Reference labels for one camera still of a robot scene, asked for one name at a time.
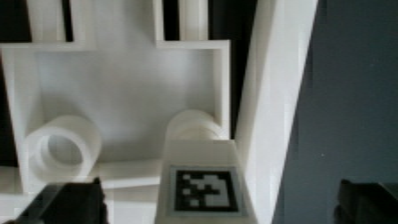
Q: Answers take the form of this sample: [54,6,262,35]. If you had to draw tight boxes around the white right fence bar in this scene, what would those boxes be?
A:
[235,0,318,224]

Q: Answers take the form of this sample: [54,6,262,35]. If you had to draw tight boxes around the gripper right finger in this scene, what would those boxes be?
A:
[334,179,398,224]

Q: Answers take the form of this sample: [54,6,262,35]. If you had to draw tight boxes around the white chair leg with tag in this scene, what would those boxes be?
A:
[155,110,258,224]

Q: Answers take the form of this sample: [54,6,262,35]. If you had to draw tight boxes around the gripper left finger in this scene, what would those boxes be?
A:
[11,178,111,224]

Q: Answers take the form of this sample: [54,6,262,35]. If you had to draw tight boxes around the white chair seat part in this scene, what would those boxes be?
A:
[0,0,239,224]

